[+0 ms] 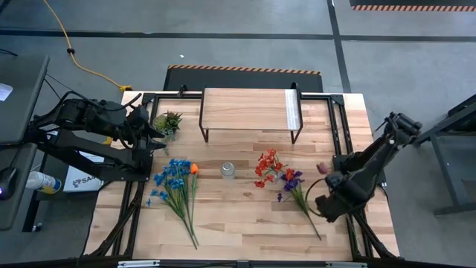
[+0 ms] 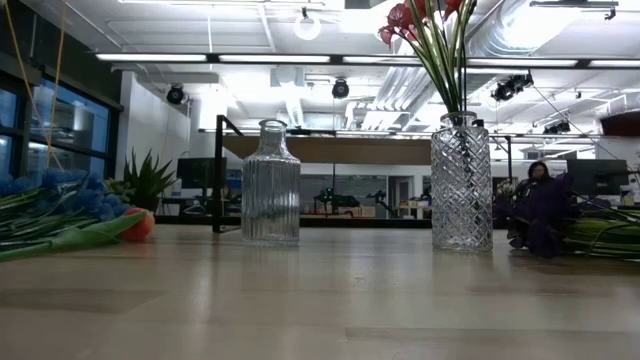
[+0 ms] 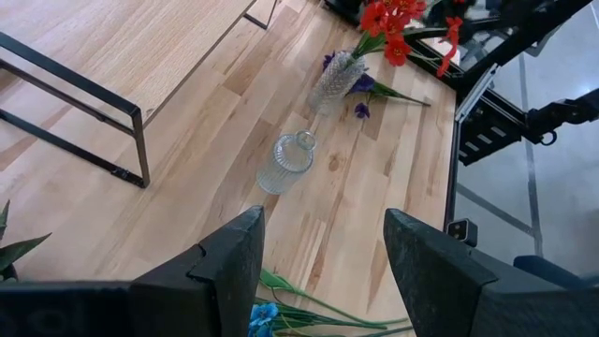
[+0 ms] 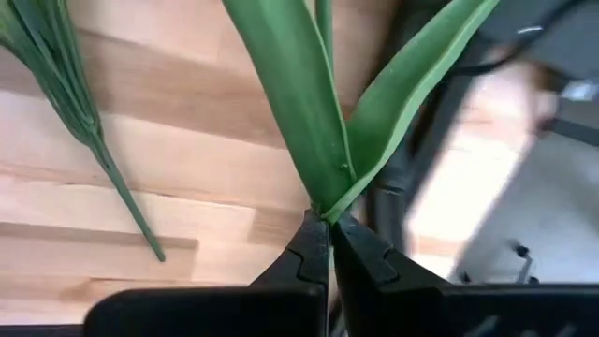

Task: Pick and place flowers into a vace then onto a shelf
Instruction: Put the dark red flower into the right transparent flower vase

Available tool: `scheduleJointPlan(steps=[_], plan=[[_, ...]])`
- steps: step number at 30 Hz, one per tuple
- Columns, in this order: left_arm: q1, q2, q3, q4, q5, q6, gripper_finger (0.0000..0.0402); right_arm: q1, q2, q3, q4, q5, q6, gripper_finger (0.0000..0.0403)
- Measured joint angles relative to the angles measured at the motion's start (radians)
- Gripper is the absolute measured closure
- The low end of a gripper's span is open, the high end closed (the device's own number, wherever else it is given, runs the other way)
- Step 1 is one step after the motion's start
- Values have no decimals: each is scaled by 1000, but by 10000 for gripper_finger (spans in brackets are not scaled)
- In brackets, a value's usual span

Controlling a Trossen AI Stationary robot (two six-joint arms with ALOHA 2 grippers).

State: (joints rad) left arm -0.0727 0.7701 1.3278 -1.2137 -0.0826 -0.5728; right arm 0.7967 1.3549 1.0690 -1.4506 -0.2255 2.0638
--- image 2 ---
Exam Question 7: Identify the ribbed glass bottle vase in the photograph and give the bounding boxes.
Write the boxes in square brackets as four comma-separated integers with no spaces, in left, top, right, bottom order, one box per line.
[240,118,302,248]

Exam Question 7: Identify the diamond-cut glass vase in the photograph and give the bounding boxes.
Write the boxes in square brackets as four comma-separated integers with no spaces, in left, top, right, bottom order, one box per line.
[430,110,494,253]

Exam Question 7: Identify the red artificial flower bunch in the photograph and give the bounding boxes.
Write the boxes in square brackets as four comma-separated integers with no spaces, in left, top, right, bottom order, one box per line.
[378,0,479,151]

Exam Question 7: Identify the purple artificial flower bunch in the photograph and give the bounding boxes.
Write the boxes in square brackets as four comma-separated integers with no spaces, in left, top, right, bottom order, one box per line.
[492,172,640,261]

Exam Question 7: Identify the wooden shelf black metal legs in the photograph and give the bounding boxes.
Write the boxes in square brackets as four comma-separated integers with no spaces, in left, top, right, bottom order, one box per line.
[213,114,514,235]

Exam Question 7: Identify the black computer monitor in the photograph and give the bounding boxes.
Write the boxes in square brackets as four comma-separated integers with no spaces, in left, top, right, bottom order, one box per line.
[566,158,630,199]
[175,156,228,190]

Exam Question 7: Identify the linear ceiling light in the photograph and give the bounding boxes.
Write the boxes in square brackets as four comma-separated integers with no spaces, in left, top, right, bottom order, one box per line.
[588,59,640,69]
[218,54,332,64]
[467,58,579,68]
[94,52,209,63]
[342,55,426,65]

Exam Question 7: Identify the potted artificial succulent plant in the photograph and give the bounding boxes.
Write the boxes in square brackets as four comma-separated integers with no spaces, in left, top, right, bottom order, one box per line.
[115,148,177,214]

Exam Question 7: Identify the person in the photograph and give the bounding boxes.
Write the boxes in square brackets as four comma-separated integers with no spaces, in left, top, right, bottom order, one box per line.
[514,160,556,201]

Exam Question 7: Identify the dark framed window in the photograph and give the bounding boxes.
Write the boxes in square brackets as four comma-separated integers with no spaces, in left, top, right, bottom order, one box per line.
[0,74,121,181]

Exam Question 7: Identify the black ceiling track light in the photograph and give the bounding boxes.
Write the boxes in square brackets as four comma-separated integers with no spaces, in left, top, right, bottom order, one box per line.
[529,0,620,21]

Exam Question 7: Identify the white ring pendant light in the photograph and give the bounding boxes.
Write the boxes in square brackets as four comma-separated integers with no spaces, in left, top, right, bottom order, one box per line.
[293,12,323,42]

